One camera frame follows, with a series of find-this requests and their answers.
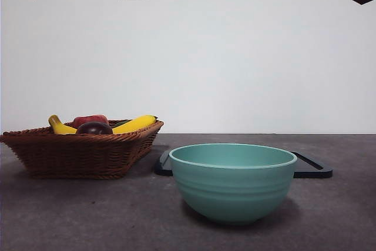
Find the dark purple plum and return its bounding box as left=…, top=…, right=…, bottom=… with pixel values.
left=76, top=121, right=114, bottom=135

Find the brown wicker basket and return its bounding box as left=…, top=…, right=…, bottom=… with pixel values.
left=0, top=119, right=165, bottom=180

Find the teal ribbed bowl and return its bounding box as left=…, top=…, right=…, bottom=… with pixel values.
left=169, top=142, right=297, bottom=225

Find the black rectangular tray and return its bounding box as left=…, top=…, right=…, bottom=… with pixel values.
left=154, top=149, right=334, bottom=179

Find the red apple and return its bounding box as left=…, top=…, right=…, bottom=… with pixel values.
left=72, top=114, right=109, bottom=129

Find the yellow banana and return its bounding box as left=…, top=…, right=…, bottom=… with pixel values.
left=48, top=114, right=159, bottom=135

